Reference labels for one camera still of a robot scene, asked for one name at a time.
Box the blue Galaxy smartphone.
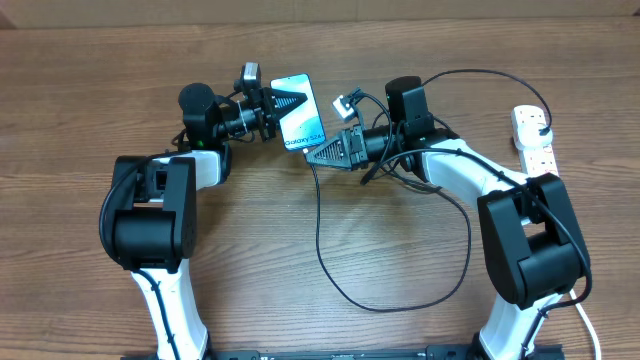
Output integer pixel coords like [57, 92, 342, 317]
[270, 73, 326, 152]

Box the black USB charging cable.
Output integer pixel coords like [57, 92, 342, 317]
[303, 68, 553, 314]

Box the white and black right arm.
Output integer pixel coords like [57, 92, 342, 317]
[306, 76, 593, 359]

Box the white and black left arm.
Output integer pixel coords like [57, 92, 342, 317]
[99, 74, 317, 359]

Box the white charger plug adapter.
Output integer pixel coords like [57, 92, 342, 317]
[513, 123, 553, 150]

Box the white power strip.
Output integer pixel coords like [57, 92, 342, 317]
[511, 105, 559, 177]

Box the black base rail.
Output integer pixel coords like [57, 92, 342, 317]
[119, 343, 566, 360]

